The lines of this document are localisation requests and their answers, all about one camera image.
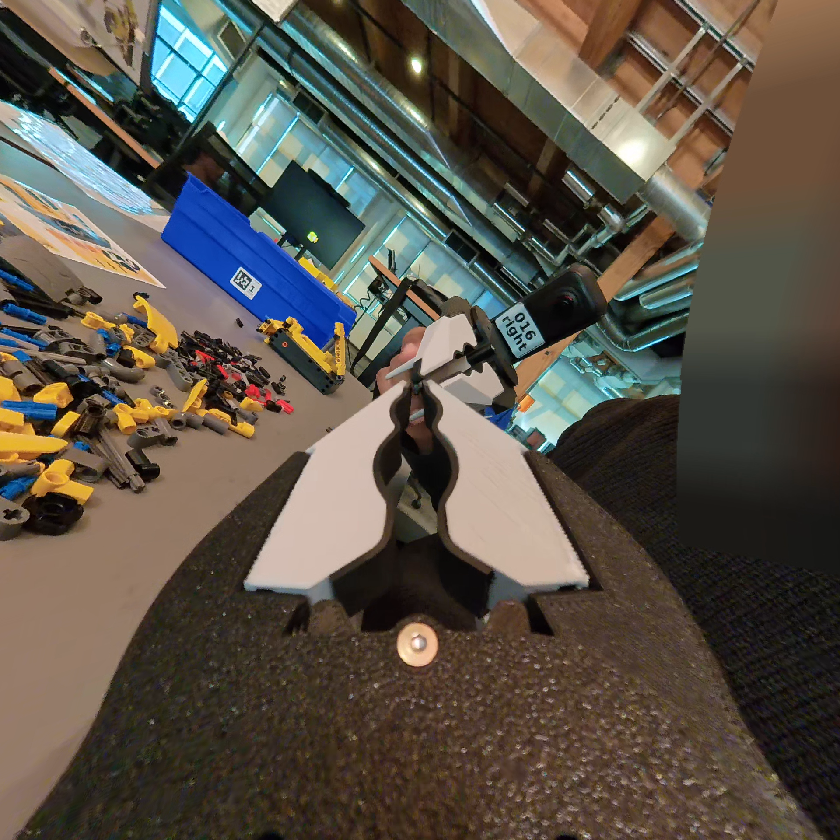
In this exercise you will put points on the black monitor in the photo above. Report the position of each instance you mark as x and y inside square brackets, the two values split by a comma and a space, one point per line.
[312, 213]

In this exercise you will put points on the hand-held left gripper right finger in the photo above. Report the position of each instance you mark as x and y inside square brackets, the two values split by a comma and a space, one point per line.
[512, 518]

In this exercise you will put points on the partly built yellow assembly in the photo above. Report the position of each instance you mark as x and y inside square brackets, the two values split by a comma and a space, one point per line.
[308, 358]

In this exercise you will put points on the instruction booklet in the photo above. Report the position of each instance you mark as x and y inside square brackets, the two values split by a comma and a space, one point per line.
[111, 26]

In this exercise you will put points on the paper sheets in clear sleeve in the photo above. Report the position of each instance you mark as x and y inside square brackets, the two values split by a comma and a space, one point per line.
[72, 157]

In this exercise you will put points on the person's dark knit sweater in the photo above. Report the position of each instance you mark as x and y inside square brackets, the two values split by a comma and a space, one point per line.
[754, 623]

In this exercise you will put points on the blue plastic bin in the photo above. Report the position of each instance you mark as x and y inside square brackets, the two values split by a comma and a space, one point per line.
[262, 269]

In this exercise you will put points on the sticker sheet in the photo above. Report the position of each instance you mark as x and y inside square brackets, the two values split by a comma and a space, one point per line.
[79, 236]

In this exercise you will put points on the grey curved panel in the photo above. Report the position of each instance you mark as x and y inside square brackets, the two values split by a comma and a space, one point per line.
[39, 266]

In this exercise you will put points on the yellow curved panel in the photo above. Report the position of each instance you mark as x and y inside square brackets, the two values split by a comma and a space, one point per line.
[157, 325]

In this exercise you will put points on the pile of toy building bricks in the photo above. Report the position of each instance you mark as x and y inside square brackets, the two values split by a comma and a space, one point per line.
[62, 482]

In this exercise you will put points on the person's right hand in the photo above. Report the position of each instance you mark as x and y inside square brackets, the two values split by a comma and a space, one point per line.
[403, 348]

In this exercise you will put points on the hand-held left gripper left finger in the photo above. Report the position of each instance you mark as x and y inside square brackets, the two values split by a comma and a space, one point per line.
[321, 518]

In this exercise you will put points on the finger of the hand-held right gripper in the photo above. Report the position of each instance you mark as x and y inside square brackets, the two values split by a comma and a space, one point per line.
[443, 341]
[479, 390]

